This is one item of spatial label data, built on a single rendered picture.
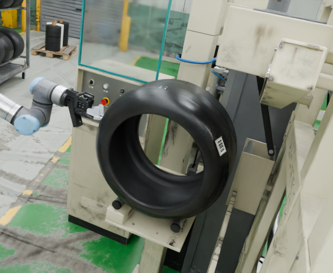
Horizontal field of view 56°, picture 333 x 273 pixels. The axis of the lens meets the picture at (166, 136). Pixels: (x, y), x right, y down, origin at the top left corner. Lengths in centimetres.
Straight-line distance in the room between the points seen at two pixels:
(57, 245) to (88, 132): 87
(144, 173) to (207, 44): 68
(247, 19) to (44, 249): 212
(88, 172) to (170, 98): 134
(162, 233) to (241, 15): 102
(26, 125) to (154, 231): 72
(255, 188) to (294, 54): 93
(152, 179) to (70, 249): 112
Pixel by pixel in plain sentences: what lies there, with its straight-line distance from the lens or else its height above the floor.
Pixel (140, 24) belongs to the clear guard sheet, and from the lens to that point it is 194.
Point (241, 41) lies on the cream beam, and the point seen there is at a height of 171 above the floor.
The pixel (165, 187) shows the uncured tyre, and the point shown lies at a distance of 158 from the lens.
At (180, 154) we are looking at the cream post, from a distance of 163.
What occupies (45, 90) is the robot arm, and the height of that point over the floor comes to 130.
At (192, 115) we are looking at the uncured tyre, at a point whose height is 141.
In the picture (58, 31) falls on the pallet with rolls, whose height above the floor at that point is 60.
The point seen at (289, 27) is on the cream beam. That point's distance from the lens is 81.
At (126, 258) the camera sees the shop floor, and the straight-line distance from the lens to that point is 248.
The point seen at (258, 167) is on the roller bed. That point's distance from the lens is 150.
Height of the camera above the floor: 178
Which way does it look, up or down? 24 degrees down
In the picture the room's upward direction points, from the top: 11 degrees clockwise
